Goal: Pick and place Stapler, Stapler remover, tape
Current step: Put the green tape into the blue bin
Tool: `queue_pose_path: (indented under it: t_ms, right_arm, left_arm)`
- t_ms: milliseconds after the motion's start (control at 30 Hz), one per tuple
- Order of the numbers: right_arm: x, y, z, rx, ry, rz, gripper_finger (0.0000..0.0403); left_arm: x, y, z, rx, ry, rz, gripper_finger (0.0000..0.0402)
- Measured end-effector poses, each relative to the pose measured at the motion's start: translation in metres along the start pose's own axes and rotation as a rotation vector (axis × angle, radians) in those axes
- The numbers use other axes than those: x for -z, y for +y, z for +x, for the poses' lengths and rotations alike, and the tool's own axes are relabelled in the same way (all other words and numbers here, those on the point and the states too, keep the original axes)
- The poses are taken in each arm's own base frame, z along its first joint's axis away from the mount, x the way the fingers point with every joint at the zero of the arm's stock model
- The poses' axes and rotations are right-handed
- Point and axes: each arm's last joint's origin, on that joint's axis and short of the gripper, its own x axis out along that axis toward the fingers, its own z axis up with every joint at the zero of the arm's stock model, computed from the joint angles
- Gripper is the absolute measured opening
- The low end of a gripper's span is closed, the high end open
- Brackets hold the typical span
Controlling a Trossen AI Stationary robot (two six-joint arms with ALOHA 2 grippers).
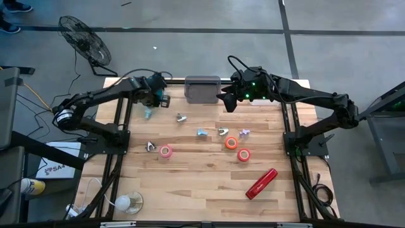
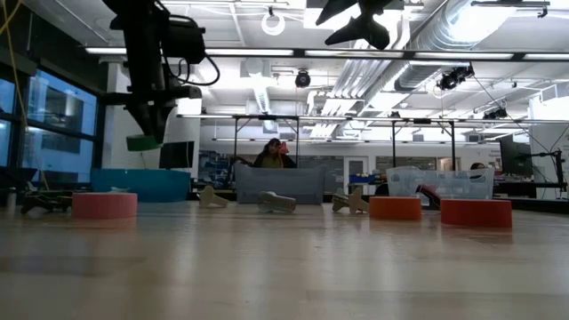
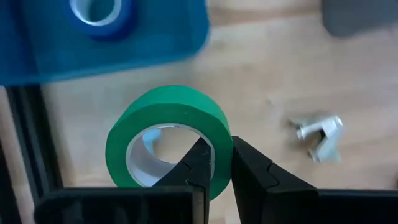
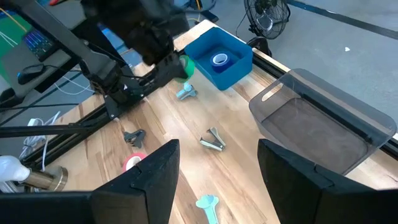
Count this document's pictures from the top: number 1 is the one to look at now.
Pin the light blue staple remover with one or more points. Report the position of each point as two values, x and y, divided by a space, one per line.
147 113
202 132

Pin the red stapler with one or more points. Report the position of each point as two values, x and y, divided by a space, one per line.
261 184

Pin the small black stick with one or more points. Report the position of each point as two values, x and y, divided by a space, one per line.
126 3

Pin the orange tape roll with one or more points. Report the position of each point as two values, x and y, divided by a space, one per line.
226 143

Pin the grey metal cart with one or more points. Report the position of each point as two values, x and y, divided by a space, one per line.
376 108

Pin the yellow and white can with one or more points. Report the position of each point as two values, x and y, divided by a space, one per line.
31 186

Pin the white printed box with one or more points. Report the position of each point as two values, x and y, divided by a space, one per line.
58 161

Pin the clear plastic bin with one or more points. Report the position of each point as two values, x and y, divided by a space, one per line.
261 102

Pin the grey translucent plastic bin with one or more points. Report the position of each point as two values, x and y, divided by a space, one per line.
202 90

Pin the black floor fan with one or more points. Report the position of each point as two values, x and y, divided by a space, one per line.
85 41

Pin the silver staple remover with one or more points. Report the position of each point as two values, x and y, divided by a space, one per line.
223 130
181 118

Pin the white plug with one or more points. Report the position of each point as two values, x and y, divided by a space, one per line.
71 211

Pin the white light bulb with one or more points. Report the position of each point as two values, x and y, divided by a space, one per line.
122 203

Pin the pink tape roll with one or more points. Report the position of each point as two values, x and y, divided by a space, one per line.
161 152

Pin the silver metal bracket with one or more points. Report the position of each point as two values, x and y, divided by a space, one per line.
117 224
294 225

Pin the red tape roll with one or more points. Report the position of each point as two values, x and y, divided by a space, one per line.
239 155

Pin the black staple remover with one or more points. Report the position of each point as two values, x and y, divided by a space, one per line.
150 146

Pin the person's shoe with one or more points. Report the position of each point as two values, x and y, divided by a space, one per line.
9 28
17 6

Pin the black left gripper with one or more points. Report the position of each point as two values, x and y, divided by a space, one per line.
148 93

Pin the blue plastic bin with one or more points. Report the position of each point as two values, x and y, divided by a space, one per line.
159 92

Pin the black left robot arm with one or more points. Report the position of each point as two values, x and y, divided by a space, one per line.
98 93

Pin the black crossbar rail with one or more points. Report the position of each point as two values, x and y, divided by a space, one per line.
202 225

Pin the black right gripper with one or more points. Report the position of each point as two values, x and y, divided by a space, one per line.
253 84

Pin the grey flat panel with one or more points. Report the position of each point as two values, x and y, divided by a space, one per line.
8 107
11 171

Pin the purple staple remover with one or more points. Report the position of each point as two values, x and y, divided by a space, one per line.
244 132

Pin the black diagonal beam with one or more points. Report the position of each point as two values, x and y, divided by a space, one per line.
47 150

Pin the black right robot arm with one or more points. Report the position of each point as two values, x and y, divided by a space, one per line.
310 95

